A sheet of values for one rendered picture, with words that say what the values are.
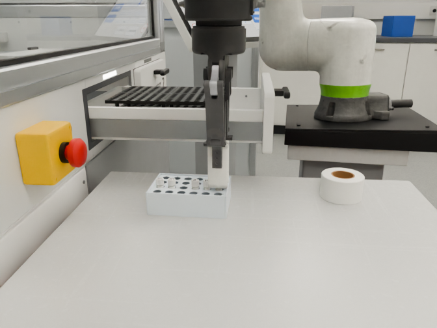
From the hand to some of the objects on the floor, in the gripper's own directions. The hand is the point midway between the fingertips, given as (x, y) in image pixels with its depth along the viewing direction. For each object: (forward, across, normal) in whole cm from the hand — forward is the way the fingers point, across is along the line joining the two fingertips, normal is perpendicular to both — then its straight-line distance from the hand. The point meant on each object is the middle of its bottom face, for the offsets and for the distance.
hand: (218, 164), depth 62 cm
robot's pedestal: (+84, +50, -28) cm, 102 cm away
